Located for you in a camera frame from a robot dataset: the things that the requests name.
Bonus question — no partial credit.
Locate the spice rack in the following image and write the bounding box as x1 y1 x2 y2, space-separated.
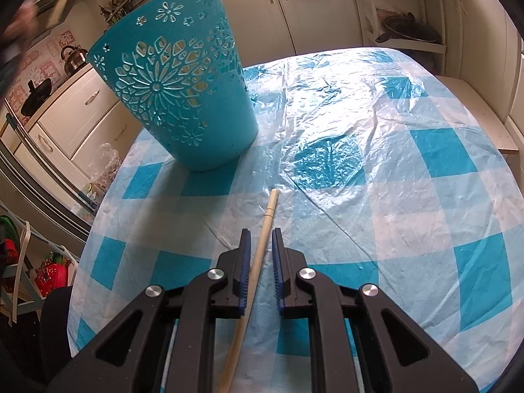
98 0 142 25

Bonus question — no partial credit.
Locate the cream drawer cabinet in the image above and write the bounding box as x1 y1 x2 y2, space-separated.
25 63 144 189

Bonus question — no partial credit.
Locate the cream cupboard with curved handles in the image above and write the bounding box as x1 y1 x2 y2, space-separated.
213 0 365 68

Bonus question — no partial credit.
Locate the black frying pan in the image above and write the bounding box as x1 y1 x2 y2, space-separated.
20 79 54 117

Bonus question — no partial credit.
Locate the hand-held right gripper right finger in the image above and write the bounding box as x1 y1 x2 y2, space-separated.
272 228 477 393

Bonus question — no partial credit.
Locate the steel kettle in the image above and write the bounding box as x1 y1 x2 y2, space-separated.
61 45 88 73

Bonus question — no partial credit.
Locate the clear plastic bag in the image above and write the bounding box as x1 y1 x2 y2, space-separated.
84 142 123 214

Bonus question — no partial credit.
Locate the blue white checked tablecloth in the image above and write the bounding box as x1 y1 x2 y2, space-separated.
67 47 524 393

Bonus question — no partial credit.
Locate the white shelving rack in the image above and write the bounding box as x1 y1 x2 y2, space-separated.
354 0 449 72

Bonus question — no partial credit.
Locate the black chair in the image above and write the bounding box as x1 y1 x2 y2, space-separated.
39 284 88 381

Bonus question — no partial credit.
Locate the cream tall cupboard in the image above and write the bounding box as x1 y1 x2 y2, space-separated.
446 0 524 132

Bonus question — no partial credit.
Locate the dark lidded pan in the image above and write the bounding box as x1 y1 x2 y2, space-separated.
374 15 443 46

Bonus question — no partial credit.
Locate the red bag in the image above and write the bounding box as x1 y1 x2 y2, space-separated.
35 252 70 297

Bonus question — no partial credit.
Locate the teal cut-out plastic basket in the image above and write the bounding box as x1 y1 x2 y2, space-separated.
87 0 259 173

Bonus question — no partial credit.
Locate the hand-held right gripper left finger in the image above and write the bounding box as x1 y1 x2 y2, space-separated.
47 228 252 393

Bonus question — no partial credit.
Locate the pale wooden bench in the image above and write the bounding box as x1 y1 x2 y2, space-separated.
440 74 520 156

